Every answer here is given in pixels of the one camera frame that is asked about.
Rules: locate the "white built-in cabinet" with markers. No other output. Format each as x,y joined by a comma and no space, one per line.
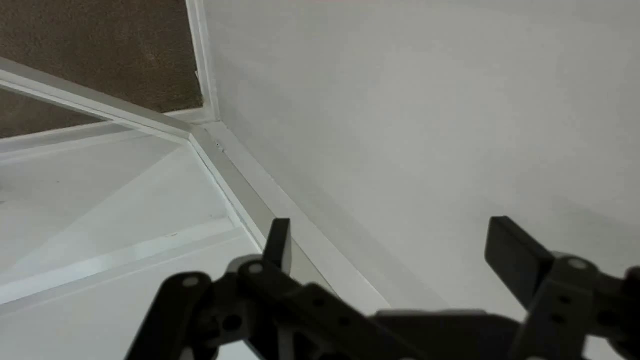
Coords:
97,217

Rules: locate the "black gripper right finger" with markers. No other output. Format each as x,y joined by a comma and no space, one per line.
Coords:
567,298

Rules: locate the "white cabinet door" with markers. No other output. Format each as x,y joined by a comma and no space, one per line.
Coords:
393,130

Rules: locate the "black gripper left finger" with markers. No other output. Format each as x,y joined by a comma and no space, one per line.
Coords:
257,302

